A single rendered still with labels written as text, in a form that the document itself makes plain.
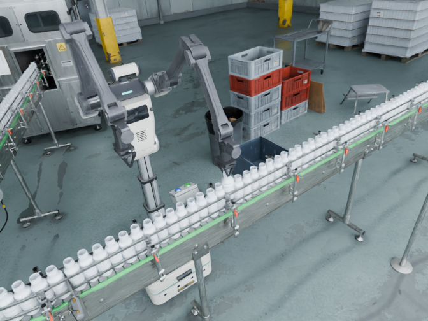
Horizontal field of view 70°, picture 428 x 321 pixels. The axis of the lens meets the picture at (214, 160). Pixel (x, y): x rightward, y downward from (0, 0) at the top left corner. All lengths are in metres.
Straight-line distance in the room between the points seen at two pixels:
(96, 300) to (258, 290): 1.37
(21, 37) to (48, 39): 0.30
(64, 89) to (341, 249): 4.09
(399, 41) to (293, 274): 6.14
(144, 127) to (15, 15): 3.27
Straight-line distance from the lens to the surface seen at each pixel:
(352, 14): 8.46
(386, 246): 3.07
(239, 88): 4.05
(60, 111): 5.12
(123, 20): 10.85
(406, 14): 7.78
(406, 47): 7.83
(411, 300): 2.80
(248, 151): 2.43
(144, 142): 1.93
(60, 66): 4.91
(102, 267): 1.48
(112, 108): 1.32
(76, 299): 1.42
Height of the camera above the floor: 2.14
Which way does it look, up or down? 33 degrees down
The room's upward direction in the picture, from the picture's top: 5 degrees counter-clockwise
